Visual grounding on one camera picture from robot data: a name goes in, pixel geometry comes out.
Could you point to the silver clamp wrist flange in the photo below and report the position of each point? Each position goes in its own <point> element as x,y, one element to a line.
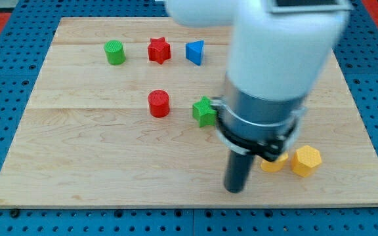
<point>250,125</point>

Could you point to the blue triangle block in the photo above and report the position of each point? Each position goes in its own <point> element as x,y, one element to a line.
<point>194,52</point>

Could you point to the wooden board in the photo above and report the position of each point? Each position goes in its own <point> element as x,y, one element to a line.
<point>87,138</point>

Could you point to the yellow block behind rod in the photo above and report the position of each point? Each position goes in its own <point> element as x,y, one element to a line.
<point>276,165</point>

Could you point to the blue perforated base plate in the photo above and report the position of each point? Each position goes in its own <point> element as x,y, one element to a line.
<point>24,43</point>

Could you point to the red cylinder block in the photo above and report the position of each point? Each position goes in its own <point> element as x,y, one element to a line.
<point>158,101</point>

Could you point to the green cylinder block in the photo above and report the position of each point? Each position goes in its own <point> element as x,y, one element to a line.
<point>115,53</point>

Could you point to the red star block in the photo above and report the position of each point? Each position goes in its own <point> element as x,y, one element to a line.
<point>159,50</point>

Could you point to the yellow hexagon block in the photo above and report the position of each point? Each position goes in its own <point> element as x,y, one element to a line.
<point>306,160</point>

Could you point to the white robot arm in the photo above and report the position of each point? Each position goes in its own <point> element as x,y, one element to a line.
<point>276,53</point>

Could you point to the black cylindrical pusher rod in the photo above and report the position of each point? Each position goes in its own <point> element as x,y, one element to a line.
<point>237,171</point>

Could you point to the green star block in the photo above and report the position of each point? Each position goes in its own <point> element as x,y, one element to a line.
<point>203,113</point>

